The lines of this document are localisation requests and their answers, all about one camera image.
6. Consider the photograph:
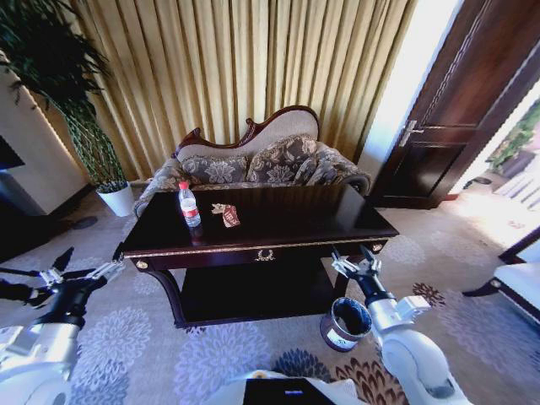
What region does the tall green potted plant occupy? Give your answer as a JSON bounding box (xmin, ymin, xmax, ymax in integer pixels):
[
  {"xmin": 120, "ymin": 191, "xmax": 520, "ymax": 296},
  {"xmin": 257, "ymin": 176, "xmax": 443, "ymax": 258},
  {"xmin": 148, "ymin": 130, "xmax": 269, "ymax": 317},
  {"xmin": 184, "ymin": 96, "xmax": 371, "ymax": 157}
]
[{"xmin": 0, "ymin": 0, "xmax": 128, "ymax": 190}]

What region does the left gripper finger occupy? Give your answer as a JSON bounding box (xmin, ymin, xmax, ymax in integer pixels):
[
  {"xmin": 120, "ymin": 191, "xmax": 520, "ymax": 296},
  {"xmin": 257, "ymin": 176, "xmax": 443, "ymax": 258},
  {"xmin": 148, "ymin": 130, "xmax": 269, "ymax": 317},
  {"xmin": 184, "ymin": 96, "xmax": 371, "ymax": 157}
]
[
  {"xmin": 40, "ymin": 246, "xmax": 75, "ymax": 289},
  {"xmin": 86, "ymin": 242, "xmax": 127, "ymax": 283}
]

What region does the dark wooden door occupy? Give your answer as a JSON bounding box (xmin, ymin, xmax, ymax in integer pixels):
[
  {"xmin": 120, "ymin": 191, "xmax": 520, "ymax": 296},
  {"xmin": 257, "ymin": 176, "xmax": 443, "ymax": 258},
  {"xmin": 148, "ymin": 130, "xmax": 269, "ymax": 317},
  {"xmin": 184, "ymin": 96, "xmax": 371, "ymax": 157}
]
[{"xmin": 369, "ymin": 0, "xmax": 540, "ymax": 210}]

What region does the floral upholstered wooden sofa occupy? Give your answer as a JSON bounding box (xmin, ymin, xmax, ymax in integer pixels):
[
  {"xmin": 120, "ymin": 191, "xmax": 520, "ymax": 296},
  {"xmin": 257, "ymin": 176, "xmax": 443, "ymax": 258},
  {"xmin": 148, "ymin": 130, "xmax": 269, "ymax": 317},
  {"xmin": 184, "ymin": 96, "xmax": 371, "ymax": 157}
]
[{"xmin": 133, "ymin": 105, "xmax": 373, "ymax": 219}]

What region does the clear plastic water bottle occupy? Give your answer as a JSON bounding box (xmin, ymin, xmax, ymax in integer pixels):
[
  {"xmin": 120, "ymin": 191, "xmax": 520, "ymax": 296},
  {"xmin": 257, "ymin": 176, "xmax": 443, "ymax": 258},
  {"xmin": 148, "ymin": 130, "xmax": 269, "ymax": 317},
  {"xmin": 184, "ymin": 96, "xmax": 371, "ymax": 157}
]
[{"xmin": 177, "ymin": 181, "xmax": 203, "ymax": 230}]

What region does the white dark-framed armchair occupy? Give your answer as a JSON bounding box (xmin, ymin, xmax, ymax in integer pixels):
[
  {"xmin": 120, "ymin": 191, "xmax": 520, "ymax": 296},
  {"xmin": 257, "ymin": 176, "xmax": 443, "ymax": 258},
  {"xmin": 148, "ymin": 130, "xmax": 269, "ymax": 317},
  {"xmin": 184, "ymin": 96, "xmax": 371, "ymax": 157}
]
[{"xmin": 462, "ymin": 227, "xmax": 540, "ymax": 328}]

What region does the dark wooden table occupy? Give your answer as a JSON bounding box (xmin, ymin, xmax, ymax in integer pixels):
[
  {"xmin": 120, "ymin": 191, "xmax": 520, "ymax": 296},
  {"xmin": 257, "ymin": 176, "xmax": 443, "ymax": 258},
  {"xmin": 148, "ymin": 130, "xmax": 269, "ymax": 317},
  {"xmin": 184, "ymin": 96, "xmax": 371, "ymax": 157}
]
[{"xmin": 121, "ymin": 185, "xmax": 400, "ymax": 330}]

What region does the round brown trash bin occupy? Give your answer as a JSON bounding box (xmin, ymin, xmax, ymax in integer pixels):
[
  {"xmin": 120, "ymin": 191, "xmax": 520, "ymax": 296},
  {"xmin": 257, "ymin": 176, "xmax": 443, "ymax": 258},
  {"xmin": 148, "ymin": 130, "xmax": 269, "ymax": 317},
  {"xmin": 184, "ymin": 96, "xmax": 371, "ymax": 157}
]
[{"xmin": 319, "ymin": 296, "xmax": 374, "ymax": 353}]

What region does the white robot front shell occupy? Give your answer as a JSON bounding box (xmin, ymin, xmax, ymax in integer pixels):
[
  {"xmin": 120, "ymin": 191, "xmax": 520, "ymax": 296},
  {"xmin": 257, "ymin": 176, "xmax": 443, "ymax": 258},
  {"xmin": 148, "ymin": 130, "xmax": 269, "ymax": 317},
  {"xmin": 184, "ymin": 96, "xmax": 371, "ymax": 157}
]
[{"xmin": 206, "ymin": 370, "xmax": 359, "ymax": 405}]

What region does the white plant pot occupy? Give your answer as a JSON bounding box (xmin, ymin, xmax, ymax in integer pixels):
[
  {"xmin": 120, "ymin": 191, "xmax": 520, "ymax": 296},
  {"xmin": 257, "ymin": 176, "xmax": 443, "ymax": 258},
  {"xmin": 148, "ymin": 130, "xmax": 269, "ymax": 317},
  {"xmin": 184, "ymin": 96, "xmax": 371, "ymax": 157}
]
[{"xmin": 95, "ymin": 181, "xmax": 135, "ymax": 218}]

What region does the small floral cushion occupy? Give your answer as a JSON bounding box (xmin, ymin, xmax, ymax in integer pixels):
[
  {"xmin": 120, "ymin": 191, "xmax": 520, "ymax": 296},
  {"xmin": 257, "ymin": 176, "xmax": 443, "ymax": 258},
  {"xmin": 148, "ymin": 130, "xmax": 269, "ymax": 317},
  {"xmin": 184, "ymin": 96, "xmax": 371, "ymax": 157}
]
[{"xmin": 181, "ymin": 155, "xmax": 250, "ymax": 186}]

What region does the silver door handle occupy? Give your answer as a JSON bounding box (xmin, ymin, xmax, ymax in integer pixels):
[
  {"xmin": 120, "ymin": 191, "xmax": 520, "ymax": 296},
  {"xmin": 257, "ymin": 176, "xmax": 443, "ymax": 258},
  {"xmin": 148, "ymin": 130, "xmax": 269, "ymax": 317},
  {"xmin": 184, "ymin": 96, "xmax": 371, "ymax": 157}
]
[{"xmin": 397, "ymin": 120, "xmax": 425, "ymax": 148}]

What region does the golden pleated curtain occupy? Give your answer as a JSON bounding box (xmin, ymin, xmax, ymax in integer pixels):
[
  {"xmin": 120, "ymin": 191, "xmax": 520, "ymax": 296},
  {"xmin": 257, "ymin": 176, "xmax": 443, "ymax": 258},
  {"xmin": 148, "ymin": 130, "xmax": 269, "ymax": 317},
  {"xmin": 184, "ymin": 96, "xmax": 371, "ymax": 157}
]
[{"xmin": 54, "ymin": 0, "xmax": 419, "ymax": 183}]

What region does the large floral cushion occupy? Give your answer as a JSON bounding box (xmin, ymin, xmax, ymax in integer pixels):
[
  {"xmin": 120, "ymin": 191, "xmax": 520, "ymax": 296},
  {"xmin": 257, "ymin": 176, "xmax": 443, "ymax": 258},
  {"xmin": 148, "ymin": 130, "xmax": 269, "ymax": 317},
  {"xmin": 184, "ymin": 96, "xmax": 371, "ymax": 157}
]
[{"xmin": 246, "ymin": 135, "xmax": 321, "ymax": 185}]

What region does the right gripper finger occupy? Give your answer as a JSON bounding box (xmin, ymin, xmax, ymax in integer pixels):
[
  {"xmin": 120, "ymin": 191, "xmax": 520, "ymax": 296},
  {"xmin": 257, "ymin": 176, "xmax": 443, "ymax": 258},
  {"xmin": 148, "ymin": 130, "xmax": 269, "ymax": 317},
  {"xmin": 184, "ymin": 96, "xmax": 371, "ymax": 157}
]
[
  {"xmin": 360, "ymin": 245, "xmax": 383, "ymax": 275},
  {"xmin": 330, "ymin": 247, "xmax": 359, "ymax": 280}
]

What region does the crumpled brown paper wrapper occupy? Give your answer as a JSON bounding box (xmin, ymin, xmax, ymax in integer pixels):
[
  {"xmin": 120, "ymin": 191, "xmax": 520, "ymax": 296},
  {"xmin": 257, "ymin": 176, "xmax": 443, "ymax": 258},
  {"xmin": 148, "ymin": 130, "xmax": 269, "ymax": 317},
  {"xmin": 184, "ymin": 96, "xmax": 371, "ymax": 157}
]
[{"xmin": 210, "ymin": 202, "xmax": 242, "ymax": 230}]

